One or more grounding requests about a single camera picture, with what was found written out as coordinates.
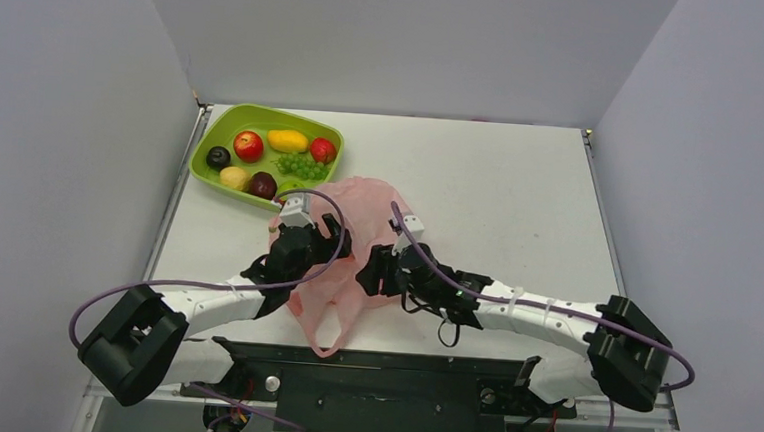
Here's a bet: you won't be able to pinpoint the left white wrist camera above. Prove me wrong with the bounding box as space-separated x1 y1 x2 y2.
279 193 315 228

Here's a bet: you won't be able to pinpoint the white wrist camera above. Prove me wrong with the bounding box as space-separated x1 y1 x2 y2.
391 214 424 256
279 193 315 228

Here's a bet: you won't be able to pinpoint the dark fake mangosteen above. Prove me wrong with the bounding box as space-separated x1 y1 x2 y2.
205 146 231 171

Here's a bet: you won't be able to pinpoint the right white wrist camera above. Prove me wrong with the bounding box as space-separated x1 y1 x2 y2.
391 214 424 256

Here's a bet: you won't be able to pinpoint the small red fake fruit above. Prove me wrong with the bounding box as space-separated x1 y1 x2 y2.
309 137 338 166

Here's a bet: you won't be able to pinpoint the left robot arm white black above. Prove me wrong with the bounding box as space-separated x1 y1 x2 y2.
76 213 352 406

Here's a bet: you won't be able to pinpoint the green fake lime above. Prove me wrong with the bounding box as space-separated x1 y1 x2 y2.
275 180 306 201

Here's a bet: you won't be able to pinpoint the green plastic tray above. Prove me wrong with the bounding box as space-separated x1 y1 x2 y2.
190 104 344 212

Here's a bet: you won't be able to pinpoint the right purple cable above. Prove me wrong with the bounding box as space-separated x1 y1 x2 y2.
376 200 706 432

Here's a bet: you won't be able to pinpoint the dark red fake apple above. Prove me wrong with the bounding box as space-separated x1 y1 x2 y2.
246 171 278 200

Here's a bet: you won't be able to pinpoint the pink plastic bag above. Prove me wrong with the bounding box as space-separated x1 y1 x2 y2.
286 176 410 358

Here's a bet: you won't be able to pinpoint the yellow fake lemon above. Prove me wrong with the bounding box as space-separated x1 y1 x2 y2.
219 166 250 192

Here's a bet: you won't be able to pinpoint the green fake grapes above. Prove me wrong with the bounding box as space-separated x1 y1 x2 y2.
273 154 331 181

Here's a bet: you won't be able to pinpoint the yellow fake mango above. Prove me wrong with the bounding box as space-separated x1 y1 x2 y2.
267 129 309 154

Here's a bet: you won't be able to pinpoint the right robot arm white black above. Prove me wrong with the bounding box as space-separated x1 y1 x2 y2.
355 243 673 413

